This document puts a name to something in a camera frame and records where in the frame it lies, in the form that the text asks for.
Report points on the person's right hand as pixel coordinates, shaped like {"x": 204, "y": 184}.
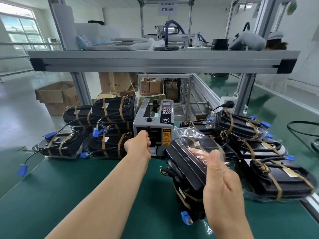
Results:
{"x": 223, "y": 191}

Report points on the person's left hand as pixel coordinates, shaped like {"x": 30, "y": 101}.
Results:
{"x": 137, "y": 145}

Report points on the person's right thumb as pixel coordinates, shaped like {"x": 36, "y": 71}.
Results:
{"x": 217, "y": 161}

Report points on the person's left fingers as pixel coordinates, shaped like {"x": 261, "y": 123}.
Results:
{"x": 148, "y": 145}

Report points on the person's left forearm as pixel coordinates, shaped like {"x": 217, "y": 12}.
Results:
{"x": 109, "y": 196}

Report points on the person's right forearm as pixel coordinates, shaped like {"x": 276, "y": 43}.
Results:
{"x": 229, "y": 228}

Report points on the grey automatic tape dispenser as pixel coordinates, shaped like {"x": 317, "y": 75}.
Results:
{"x": 155, "y": 126}

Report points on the black taped lamp unit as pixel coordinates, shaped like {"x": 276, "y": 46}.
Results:
{"x": 239, "y": 125}
{"x": 116, "y": 126}
{"x": 280, "y": 180}
{"x": 108, "y": 146}
{"x": 76, "y": 116}
{"x": 261, "y": 148}
{"x": 63, "y": 144}
{"x": 113, "y": 109}
{"x": 196, "y": 126}

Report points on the black power plug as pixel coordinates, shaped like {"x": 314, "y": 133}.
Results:
{"x": 229, "y": 104}

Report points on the small brown cardboard box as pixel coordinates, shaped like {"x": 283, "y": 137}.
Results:
{"x": 154, "y": 87}

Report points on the white power socket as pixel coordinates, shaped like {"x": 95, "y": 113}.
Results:
{"x": 225, "y": 100}

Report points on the tall brown cardboard box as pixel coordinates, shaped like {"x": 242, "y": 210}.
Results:
{"x": 117, "y": 82}

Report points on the black smartphone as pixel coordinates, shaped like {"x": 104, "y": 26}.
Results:
{"x": 166, "y": 48}

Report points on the crumpled clear plastic bag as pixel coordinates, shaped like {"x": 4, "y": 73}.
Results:
{"x": 156, "y": 43}

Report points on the open cardboard box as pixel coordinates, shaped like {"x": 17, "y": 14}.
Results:
{"x": 56, "y": 97}

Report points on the white flat trays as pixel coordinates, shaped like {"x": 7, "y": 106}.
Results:
{"x": 119, "y": 44}

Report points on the black round device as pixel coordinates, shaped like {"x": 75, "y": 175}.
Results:
{"x": 219, "y": 44}

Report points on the white paper label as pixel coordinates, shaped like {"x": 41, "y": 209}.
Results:
{"x": 84, "y": 40}

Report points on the translucent plastic bin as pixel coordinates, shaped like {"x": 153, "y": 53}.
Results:
{"x": 98, "y": 32}

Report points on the white hanging paper sign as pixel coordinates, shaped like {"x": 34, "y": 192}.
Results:
{"x": 167, "y": 8}

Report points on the white cap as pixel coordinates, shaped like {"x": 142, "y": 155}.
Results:
{"x": 275, "y": 36}

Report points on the white air conditioner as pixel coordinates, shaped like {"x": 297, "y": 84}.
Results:
{"x": 53, "y": 43}

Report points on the white upright panel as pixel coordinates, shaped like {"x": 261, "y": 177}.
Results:
{"x": 65, "y": 27}

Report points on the large window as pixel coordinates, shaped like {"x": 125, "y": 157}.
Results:
{"x": 20, "y": 24}

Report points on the aluminium workbench frame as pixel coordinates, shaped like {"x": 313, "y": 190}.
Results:
{"x": 162, "y": 60}

